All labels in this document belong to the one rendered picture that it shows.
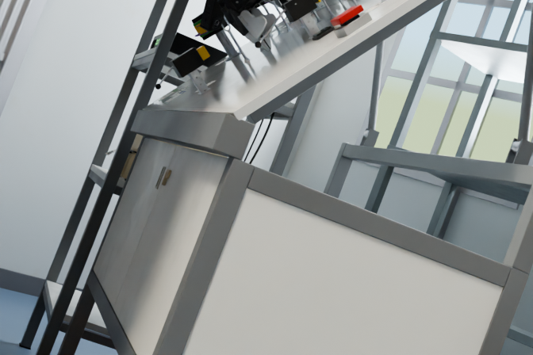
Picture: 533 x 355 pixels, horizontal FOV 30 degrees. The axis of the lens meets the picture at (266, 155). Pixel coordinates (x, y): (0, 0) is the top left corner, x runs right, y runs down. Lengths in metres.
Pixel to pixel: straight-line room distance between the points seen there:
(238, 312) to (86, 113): 2.81
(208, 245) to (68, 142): 2.79
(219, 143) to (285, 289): 0.28
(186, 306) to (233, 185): 0.22
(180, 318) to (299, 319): 0.21
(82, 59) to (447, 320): 2.84
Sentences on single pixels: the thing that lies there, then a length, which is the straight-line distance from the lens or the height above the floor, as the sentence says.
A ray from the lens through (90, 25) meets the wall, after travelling 4.39.
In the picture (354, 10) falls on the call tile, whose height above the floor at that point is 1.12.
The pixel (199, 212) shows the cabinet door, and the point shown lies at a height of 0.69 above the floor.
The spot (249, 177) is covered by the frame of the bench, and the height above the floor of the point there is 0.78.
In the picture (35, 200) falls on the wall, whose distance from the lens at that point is 4.42.
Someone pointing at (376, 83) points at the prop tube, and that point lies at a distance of 2.83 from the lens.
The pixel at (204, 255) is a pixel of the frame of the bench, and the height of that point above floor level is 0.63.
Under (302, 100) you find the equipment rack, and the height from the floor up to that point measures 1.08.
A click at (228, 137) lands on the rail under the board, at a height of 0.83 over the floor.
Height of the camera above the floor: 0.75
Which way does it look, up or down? 3 degrees up
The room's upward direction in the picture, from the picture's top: 21 degrees clockwise
